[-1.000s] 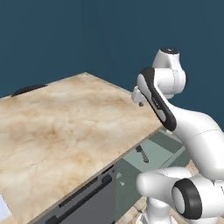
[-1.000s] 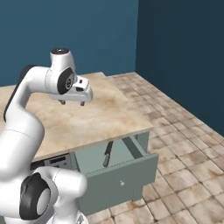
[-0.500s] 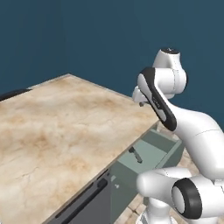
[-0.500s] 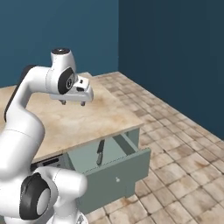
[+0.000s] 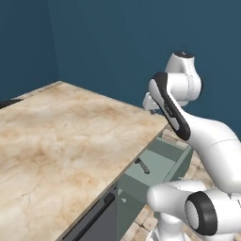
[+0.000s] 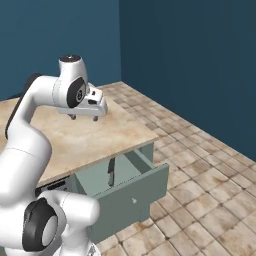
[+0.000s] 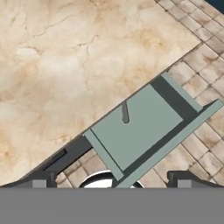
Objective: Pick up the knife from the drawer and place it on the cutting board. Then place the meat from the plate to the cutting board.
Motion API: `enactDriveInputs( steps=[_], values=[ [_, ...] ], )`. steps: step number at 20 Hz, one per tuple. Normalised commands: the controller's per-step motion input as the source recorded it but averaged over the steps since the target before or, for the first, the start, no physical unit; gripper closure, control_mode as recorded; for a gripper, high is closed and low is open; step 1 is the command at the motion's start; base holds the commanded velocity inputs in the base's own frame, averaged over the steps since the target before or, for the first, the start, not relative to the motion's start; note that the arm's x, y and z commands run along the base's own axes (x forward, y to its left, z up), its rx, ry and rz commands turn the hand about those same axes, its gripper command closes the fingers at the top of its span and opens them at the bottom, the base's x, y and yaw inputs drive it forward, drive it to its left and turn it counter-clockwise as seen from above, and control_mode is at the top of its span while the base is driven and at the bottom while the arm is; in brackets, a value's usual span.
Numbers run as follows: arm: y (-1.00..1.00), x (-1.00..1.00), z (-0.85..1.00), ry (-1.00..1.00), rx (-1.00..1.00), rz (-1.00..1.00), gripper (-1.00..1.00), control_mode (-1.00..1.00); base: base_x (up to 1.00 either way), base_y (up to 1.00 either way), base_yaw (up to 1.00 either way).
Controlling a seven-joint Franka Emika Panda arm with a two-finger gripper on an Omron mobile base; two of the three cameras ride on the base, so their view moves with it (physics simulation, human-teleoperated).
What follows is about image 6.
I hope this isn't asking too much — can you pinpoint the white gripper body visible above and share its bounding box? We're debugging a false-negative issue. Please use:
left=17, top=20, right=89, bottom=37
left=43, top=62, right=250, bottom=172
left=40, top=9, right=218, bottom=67
left=56, top=97, right=109, bottom=118

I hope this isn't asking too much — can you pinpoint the grey-green open drawer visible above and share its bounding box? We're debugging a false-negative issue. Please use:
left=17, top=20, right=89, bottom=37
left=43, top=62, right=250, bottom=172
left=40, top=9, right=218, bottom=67
left=74, top=148, right=170, bottom=245

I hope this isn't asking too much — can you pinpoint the black appliance under counter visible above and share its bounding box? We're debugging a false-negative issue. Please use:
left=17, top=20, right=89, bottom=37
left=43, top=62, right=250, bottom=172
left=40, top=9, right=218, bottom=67
left=35, top=175, right=71, bottom=198

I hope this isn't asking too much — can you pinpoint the black-handled knife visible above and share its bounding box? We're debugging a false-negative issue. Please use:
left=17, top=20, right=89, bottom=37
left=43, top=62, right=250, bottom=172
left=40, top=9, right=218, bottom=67
left=106, top=157, right=116, bottom=188

